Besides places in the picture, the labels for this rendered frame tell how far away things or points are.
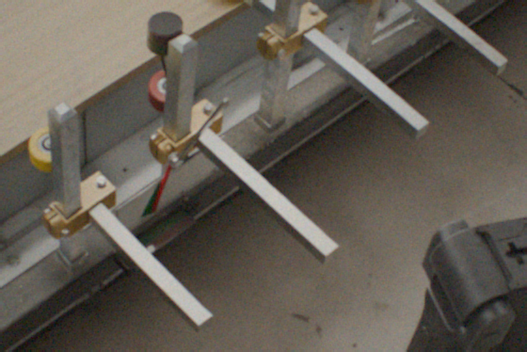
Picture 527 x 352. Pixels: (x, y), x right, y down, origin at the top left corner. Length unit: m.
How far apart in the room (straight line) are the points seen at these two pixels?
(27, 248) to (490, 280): 1.32
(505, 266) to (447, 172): 2.15
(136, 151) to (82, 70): 0.30
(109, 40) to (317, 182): 1.10
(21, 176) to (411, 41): 0.91
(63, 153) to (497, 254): 0.90
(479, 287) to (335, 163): 2.13
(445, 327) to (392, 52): 1.44
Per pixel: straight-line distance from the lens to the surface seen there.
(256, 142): 2.21
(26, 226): 2.19
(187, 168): 2.07
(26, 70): 2.06
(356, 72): 2.01
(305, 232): 1.91
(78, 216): 1.90
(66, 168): 1.79
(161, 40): 1.83
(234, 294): 2.83
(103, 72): 2.05
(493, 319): 0.99
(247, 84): 2.41
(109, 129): 2.24
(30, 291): 2.01
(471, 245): 1.01
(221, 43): 2.34
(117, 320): 2.78
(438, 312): 1.05
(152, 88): 2.01
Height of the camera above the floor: 2.44
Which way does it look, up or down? 53 degrees down
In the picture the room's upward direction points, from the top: 10 degrees clockwise
